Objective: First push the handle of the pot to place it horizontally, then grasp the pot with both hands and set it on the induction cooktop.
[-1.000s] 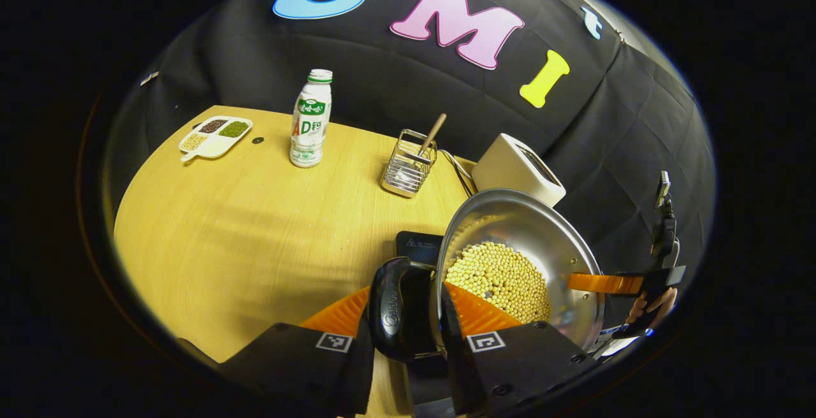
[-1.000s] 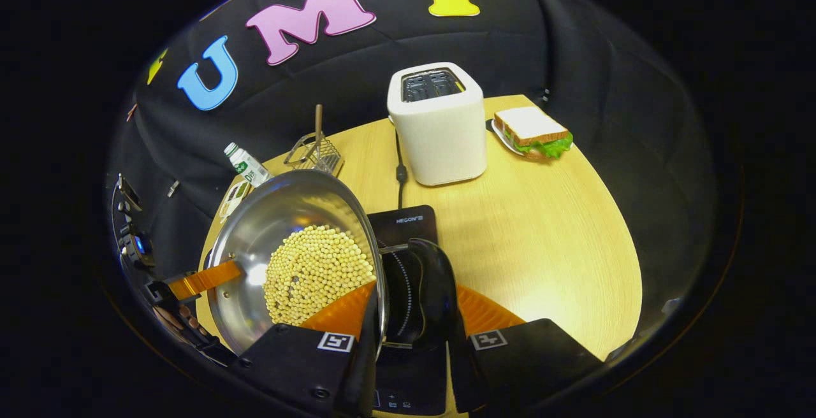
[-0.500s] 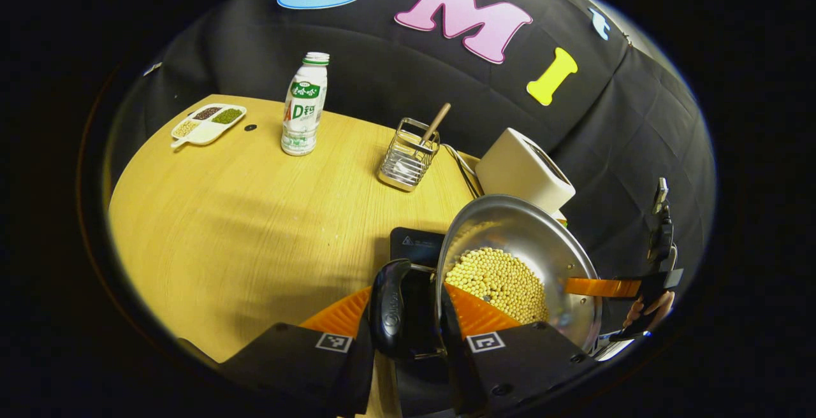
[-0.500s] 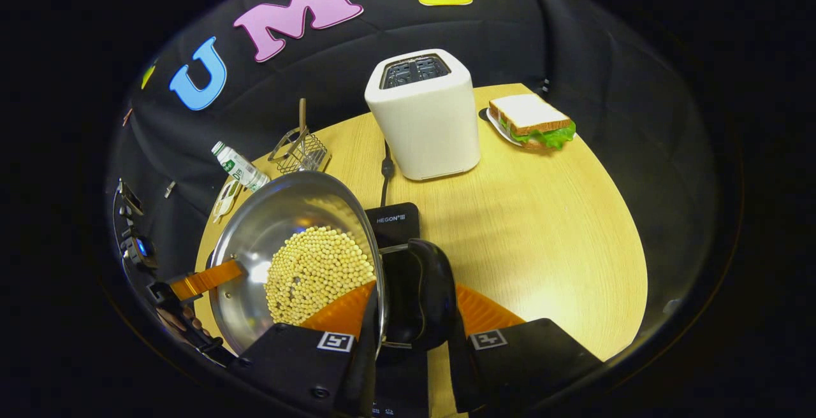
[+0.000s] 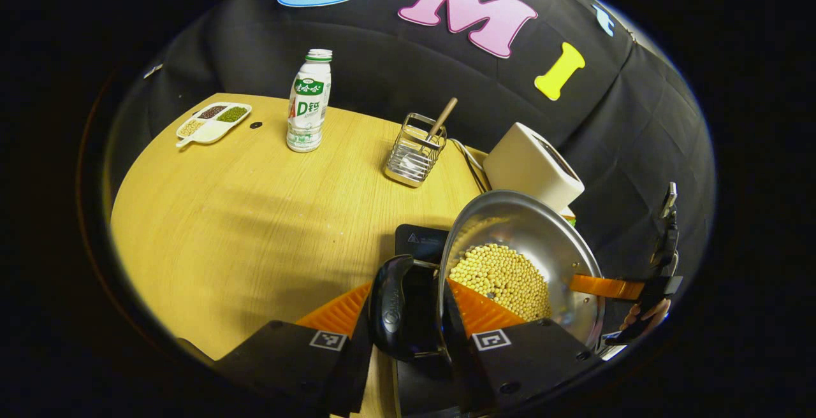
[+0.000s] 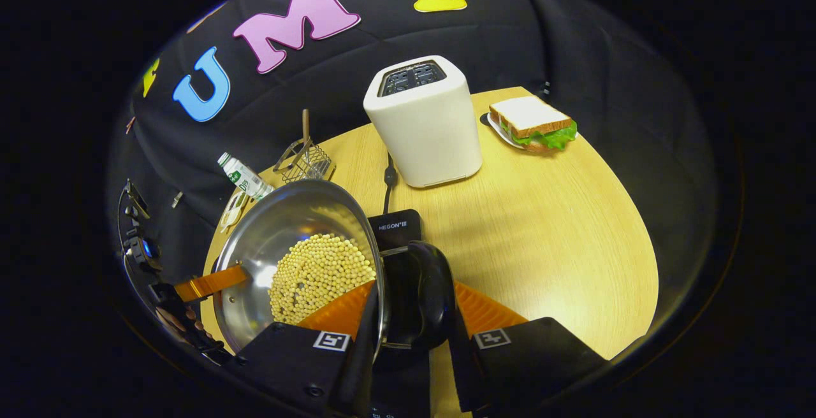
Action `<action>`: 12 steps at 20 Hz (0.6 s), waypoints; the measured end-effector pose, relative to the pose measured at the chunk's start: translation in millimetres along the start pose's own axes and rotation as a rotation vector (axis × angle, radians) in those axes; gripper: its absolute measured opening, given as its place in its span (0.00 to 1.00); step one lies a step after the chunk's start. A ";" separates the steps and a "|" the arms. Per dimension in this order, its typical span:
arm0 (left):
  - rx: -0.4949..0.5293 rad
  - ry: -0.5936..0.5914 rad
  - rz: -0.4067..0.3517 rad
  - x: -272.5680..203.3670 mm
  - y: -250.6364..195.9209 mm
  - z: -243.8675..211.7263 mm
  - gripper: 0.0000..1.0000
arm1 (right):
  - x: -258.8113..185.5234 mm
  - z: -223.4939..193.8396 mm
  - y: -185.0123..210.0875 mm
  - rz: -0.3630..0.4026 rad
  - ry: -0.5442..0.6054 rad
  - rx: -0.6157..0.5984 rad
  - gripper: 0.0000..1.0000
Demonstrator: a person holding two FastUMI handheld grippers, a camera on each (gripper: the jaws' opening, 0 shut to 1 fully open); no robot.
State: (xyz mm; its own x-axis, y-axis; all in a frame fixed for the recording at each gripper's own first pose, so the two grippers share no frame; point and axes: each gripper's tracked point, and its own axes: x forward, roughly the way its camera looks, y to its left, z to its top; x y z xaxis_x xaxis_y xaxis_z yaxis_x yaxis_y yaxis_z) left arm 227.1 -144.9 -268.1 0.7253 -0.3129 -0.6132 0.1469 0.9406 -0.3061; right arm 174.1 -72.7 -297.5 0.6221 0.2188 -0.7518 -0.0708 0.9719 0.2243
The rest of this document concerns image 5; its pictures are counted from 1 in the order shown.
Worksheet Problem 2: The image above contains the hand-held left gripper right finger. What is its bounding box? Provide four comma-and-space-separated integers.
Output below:
440, 278, 603, 414

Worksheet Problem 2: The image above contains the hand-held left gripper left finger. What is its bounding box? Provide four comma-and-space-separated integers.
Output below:
214, 281, 374, 417

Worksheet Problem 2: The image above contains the steel pot with black handles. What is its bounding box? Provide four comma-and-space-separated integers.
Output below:
368, 190, 606, 363

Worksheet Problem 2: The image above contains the black induction cooktop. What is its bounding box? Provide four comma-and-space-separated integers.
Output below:
392, 224, 476, 418

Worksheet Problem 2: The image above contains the pile of soybeans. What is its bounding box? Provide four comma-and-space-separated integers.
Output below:
448, 243, 553, 322

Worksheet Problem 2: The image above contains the white toaster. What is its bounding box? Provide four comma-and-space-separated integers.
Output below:
483, 122, 585, 215

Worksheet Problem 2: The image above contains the white drink bottle green label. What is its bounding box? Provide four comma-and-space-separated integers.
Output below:
286, 48, 333, 154

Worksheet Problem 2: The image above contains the white divided dish of beans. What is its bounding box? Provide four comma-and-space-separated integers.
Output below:
176, 102, 252, 148

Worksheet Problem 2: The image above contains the black backdrop cloth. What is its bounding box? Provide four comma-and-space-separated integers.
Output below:
105, 0, 716, 278

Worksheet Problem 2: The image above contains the toaster power cable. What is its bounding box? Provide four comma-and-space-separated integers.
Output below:
448, 138, 493, 194

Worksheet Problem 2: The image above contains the wire mesh utensil basket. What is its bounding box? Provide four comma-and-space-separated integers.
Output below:
384, 112, 448, 188

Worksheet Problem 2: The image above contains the wooden-handled utensil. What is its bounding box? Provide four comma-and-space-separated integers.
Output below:
424, 97, 458, 145

